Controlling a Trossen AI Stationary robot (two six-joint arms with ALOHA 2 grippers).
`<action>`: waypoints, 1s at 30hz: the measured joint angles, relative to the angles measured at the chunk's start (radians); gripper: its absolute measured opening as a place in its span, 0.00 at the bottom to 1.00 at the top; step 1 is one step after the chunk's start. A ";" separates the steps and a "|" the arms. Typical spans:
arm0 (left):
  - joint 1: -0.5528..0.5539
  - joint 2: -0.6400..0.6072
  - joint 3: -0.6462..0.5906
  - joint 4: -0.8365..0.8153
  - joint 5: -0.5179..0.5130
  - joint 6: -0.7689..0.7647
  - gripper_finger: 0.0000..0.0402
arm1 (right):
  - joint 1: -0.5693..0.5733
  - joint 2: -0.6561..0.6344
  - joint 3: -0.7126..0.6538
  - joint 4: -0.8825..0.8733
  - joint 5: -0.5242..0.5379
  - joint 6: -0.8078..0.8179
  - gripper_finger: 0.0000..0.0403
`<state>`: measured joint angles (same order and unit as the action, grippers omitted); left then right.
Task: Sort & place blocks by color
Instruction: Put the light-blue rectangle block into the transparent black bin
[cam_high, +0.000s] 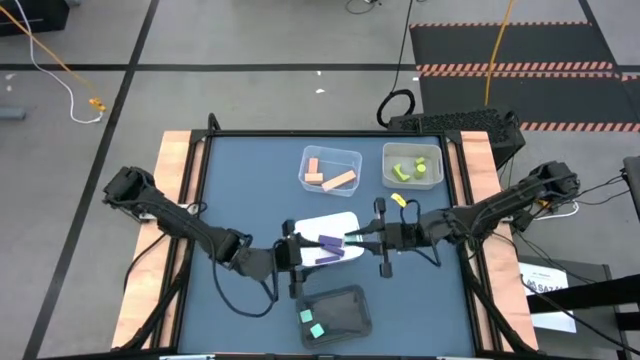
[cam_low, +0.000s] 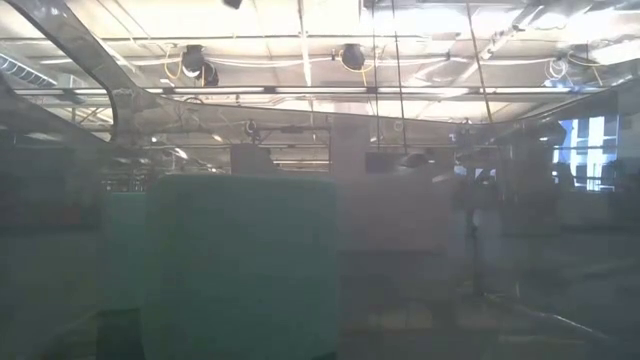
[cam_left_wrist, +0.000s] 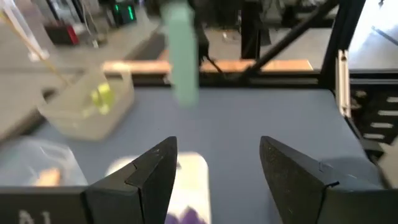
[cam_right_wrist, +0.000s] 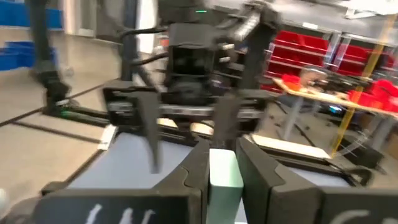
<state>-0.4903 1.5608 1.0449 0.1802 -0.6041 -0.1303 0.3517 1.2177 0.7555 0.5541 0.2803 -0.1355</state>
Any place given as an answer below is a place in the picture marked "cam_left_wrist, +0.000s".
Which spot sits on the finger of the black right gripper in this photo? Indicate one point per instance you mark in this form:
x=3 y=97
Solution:
x=202 y=34

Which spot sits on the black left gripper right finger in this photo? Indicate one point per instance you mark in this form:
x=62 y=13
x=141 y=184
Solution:
x=298 y=186

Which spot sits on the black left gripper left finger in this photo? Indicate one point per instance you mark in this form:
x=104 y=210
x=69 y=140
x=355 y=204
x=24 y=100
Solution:
x=143 y=186

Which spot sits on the green rectangular block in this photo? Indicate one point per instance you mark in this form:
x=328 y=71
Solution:
x=182 y=56

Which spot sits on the white plastic bin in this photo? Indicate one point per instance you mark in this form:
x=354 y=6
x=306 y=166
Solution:
x=192 y=180
x=77 y=115

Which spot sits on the black box with green lights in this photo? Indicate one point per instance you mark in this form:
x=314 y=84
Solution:
x=124 y=12

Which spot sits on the yellow-green block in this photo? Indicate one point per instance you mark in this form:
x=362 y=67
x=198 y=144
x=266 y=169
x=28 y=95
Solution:
x=100 y=107

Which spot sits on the orange block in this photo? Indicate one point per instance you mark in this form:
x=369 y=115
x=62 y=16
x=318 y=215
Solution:
x=48 y=177

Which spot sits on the clear plastic bin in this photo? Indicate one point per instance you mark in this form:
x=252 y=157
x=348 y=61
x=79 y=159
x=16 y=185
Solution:
x=37 y=158

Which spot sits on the black and red box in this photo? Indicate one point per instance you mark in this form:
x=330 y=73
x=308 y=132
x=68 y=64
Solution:
x=62 y=34

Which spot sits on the white tower fan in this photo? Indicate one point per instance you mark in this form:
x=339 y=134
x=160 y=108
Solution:
x=21 y=34

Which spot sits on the silver aluminium rail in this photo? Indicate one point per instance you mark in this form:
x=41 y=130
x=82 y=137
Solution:
x=343 y=84

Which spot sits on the black aluminium table frame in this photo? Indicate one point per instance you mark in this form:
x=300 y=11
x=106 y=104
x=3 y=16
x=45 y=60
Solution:
x=342 y=31

